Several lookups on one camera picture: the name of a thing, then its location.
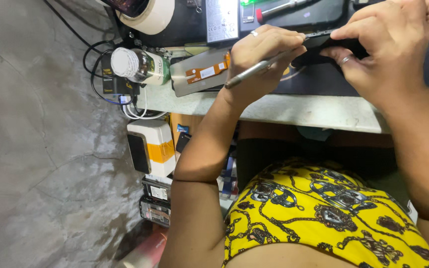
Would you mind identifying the small phone circuit board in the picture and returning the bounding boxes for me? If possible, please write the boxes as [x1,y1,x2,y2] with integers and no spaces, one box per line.
[242,4,255,24]

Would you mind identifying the teal cloth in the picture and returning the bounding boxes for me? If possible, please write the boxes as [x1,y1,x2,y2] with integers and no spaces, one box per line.
[296,125,335,142]

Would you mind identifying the grey phone battery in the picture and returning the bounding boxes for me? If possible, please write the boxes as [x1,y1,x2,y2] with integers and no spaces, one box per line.
[205,0,240,44]

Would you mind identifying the stack of blue boxes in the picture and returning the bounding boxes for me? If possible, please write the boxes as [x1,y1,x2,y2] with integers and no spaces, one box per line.
[217,156,240,199]

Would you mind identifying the black smartphone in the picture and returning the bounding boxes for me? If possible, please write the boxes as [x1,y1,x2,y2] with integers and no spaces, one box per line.
[291,30,370,68]

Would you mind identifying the black power adapter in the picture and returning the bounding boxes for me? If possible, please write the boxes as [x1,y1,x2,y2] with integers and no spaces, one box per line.
[101,56,141,96]

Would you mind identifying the red plastic object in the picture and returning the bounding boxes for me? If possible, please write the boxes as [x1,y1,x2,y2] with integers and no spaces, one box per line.
[115,226,169,268]

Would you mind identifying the yellow chain-print garment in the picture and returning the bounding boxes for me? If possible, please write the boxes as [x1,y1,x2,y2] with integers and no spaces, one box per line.
[221,158,429,268]

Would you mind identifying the white box with orange tape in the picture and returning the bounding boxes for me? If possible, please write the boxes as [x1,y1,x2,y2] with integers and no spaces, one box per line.
[127,119,176,178]

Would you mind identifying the phone screen with orange flex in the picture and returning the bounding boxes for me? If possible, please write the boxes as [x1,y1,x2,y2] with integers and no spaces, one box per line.
[169,48,234,98]

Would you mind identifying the black phone with gold frame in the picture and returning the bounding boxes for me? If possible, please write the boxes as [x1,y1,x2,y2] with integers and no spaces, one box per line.
[127,133,152,175]

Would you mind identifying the person's right hand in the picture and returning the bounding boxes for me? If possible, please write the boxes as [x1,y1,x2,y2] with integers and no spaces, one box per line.
[320,0,429,111]

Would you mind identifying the person's left hand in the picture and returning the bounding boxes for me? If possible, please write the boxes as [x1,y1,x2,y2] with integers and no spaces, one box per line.
[224,25,307,109]

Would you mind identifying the white-capped glass bottle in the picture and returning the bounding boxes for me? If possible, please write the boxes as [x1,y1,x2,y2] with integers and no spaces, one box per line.
[110,47,171,86]

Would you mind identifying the silver metal opening tool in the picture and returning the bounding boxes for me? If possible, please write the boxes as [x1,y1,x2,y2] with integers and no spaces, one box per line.
[224,49,305,90]

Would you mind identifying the opened phone frame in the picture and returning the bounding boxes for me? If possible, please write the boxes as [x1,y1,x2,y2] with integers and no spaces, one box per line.
[139,196,171,228]
[142,177,173,202]

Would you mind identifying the black cable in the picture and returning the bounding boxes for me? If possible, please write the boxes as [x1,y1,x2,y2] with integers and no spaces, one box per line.
[42,0,135,106]

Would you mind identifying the metal key ring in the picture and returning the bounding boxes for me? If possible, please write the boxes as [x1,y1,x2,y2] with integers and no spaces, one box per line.
[186,0,204,14]

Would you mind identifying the white tape roll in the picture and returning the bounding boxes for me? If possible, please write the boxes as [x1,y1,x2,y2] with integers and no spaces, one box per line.
[115,0,176,35]

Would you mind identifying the dark phone with lit screen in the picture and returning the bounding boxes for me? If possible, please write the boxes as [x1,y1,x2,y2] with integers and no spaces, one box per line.
[101,0,150,18]

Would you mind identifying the white cable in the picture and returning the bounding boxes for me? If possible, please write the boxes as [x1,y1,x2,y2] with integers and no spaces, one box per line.
[122,86,167,120]

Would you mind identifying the red-tipped silver screwdriver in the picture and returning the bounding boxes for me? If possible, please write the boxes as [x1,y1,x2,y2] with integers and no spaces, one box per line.
[255,0,308,23]

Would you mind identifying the small black phone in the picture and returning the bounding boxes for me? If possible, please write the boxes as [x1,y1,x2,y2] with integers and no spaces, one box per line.
[175,133,192,153]

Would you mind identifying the black work mat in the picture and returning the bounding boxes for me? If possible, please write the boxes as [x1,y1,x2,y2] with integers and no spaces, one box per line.
[123,0,429,100]

